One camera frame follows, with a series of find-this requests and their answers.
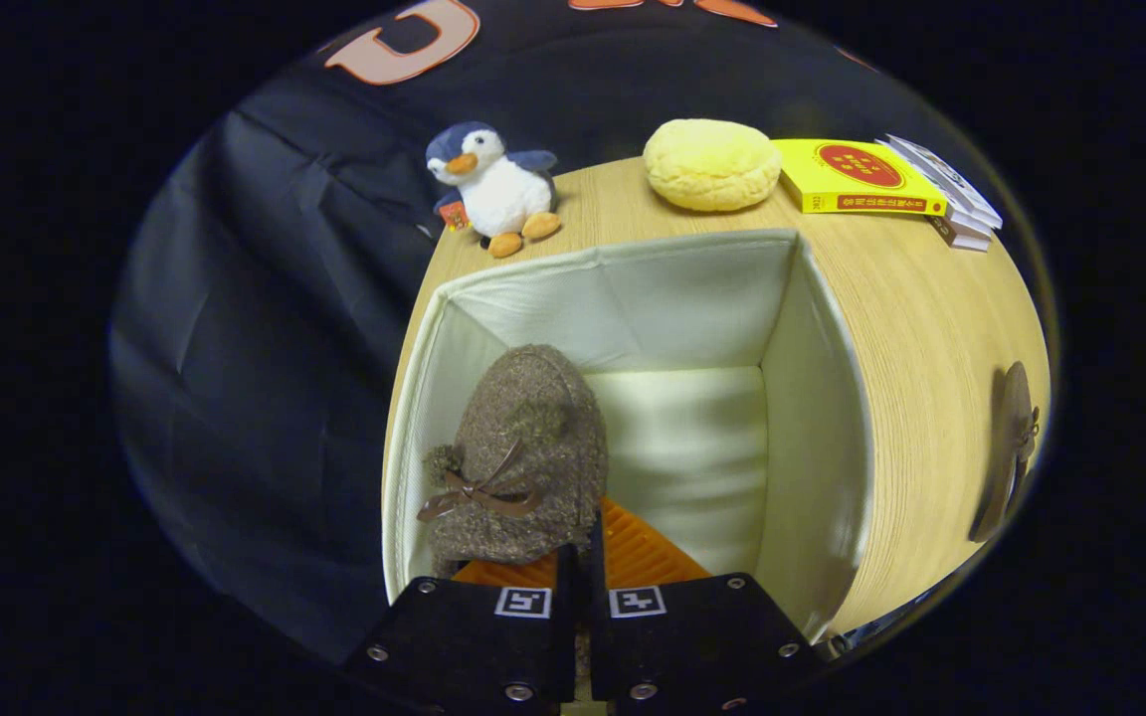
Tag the brown fuzzy shoe with bow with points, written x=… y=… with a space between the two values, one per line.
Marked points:
x=533 y=428
x=1011 y=438

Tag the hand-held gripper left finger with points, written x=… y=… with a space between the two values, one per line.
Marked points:
x=474 y=636

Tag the yellow round plush cushion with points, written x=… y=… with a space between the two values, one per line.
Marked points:
x=712 y=164

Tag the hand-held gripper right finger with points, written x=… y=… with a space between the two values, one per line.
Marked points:
x=692 y=636

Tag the penguin plush toy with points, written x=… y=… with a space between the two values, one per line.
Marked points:
x=498 y=189

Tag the black backdrop cloth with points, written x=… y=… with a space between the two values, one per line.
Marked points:
x=265 y=348

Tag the yellow book with red circle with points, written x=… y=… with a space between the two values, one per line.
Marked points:
x=852 y=174

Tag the cream fabric storage box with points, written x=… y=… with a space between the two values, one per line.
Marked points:
x=692 y=298

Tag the white illustrated cover book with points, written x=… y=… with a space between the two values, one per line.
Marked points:
x=946 y=179

